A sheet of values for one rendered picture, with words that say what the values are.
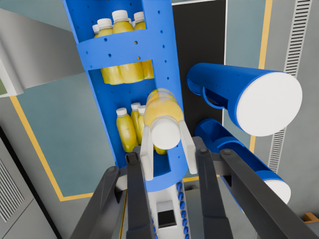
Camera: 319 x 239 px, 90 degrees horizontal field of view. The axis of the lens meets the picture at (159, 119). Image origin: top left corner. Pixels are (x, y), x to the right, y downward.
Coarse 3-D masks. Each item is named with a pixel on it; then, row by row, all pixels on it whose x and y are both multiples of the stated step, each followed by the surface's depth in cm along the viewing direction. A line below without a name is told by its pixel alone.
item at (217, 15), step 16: (192, 0) 126; (208, 0) 126; (224, 0) 127; (176, 16) 128; (192, 16) 129; (208, 16) 130; (224, 16) 131; (176, 32) 132; (192, 32) 133; (208, 32) 134; (224, 32) 135; (192, 48) 138; (208, 48) 139; (224, 48) 140; (192, 64) 143; (224, 64) 146; (192, 96) 154; (192, 112) 160; (208, 112) 162; (192, 128) 167
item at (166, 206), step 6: (156, 204) 95; (162, 204) 94; (168, 204) 93; (162, 210) 91; (168, 210) 90; (162, 216) 86; (168, 216) 85; (174, 216) 86; (162, 222) 82; (168, 222) 82; (174, 222) 82; (162, 228) 82; (168, 228) 82; (174, 228) 82
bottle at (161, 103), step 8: (160, 88) 35; (152, 96) 30; (160, 96) 27; (168, 96) 28; (152, 104) 24; (160, 104) 23; (168, 104) 23; (176, 104) 25; (144, 112) 25; (152, 112) 23; (160, 112) 22; (168, 112) 22; (176, 112) 23; (144, 120) 24; (152, 120) 22; (176, 120) 22
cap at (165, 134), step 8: (160, 120) 20; (168, 120) 20; (152, 128) 20; (160, 128) 20; (168, 128) 20; (176, 128) 20; (152, 136) 20; (160, 136) 20; (168, 136) 20; (176, 136) 20; (160, 144) 21; (168, 144) 21; (176, 144) 21
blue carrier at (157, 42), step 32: (64, 0) 41; (96, 0) 52; (128, 0) 55; (160, 0) 36; (128, 32) 35; (160, 32) 38; (96, 64) 38; (160, 64) 40; (96, 96) 51; (128, 96) 66; (160, 160) 66
